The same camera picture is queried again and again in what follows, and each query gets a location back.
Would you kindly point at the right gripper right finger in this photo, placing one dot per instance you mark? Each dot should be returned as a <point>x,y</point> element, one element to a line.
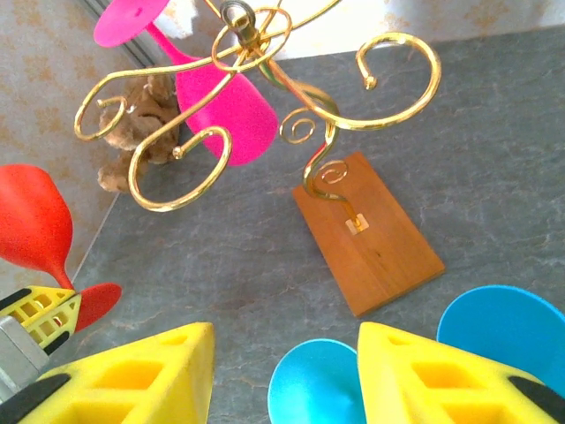
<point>441,388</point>

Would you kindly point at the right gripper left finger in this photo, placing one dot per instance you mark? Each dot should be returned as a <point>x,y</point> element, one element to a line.
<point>132,384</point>

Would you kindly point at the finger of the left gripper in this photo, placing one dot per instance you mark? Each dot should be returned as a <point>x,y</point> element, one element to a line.
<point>39,298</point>
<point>55,320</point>

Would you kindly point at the red wine glass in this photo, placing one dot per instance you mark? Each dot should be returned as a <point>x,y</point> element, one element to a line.
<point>31,221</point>

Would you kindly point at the darker blue wine glass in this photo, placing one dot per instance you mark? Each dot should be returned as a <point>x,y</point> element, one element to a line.
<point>503,327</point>

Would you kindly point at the light blue wine glass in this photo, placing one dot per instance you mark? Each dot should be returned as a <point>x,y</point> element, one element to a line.
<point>309,380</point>

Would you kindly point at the pink wine glass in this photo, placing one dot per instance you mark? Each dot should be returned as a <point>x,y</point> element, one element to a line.
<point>229,115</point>

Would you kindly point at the brown teddy bear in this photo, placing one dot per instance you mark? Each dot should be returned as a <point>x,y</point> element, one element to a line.
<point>115,177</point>

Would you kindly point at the aluminium frame post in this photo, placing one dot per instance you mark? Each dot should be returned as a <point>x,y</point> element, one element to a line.
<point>137,55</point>

